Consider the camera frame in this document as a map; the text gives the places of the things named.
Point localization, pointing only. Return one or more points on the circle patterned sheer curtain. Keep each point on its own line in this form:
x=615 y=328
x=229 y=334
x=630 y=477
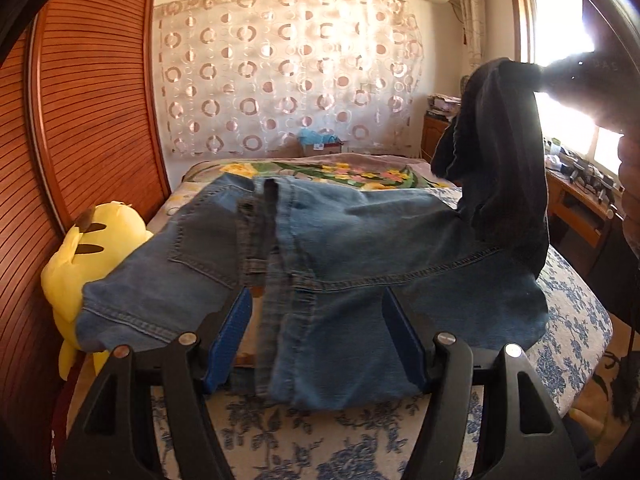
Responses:
x=290 y=70

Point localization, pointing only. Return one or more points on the white tub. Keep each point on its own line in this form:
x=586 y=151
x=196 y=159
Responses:
x=553 y=161

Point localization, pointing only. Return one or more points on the beige window curtain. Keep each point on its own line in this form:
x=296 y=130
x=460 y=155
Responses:
x=470 y=20

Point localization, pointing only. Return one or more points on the patterned floor rug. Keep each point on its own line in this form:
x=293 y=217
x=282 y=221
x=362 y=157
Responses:
x=595 y=380

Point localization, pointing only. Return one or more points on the dark blue jeans pants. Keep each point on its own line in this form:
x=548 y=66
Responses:
x=165 y=270

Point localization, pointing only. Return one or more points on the small cardboard box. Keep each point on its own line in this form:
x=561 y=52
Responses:
x=325 y=150

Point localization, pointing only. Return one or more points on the person's dark clothing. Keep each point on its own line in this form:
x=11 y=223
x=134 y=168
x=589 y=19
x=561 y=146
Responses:
x=620 y=285

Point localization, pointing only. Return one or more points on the colourful floral blanket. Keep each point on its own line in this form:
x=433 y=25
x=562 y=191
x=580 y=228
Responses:
x=350 y=172

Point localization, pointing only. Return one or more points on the light blue jeans pants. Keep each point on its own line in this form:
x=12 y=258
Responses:
x=360 y=270

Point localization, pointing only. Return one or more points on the bed with blue floral sheet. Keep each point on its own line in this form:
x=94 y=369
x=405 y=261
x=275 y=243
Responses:
x=310 y=440

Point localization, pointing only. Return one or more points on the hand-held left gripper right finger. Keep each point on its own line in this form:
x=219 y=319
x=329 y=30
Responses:
x=405 y=342

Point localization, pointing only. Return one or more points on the black device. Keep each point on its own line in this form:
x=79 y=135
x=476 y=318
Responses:
x=584 y=170

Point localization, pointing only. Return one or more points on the person's right hand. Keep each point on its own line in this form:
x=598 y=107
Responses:
x=631 y=165

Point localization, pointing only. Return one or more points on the wooden cabinet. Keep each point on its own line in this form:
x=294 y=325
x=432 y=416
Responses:
x=575 y=210

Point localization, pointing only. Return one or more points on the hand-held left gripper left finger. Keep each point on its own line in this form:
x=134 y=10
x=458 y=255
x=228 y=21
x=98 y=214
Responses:
x=227 y=342

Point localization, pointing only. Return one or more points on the stack of papers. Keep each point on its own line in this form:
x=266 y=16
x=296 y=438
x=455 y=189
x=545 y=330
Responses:
x=442 y=105

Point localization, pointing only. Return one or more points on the black pants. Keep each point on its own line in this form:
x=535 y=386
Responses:
x=500 y=160

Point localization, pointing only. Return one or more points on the yellow plush toy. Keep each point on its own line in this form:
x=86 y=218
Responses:
x=100 y=255

